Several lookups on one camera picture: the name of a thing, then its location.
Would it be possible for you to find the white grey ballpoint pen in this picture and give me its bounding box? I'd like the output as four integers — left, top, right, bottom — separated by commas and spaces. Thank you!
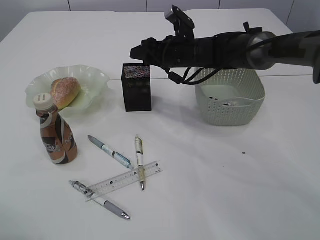
68, 180, 131, 220

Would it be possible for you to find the black mesh pen holder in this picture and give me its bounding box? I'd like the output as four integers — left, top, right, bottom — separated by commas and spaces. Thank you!
121, 63, 152, 112

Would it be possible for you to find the clear plastic ruler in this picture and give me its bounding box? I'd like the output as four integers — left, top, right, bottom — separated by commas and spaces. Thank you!
87, 161, 162, 201

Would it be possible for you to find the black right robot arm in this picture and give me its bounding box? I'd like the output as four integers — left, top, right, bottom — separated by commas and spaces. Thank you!
130, 28, 320, 84

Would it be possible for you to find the brown Nescafe coffee bottle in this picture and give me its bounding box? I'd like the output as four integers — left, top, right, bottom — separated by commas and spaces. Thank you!
33, 93, 78, 165

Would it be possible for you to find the white cream ballpoint pen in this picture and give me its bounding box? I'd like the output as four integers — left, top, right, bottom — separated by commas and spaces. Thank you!
135, 135, 146, 191

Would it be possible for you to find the sugared bread bun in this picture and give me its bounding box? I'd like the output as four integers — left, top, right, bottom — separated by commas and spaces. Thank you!
50, 77, 81, 110

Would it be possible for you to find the small paper ball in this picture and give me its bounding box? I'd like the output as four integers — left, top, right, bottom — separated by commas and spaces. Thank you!
208, 96, 219, 101

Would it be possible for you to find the large paper ball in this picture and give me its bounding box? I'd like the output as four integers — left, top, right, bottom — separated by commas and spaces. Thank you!
222, 99, 244, 107

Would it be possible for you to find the grey blue ballpoint pen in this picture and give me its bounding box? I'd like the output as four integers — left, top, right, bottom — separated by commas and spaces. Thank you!
87, 135, 134, 170

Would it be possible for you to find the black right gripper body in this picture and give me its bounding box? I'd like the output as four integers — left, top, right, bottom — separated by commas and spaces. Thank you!
139, 31, 250, 70

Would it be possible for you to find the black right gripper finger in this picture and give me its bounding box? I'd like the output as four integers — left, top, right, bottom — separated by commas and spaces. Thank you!
129, 45, 147, 61

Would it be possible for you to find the pale green plastic basket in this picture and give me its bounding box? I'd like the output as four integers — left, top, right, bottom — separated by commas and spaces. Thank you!
195, 68, 266, 126

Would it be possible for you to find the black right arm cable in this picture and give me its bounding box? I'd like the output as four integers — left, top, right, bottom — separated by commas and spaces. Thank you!
163, 66, 223, 86

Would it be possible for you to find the green wavy glass plate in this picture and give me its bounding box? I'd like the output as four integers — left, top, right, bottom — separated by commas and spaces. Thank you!
25, 65, 110, 118

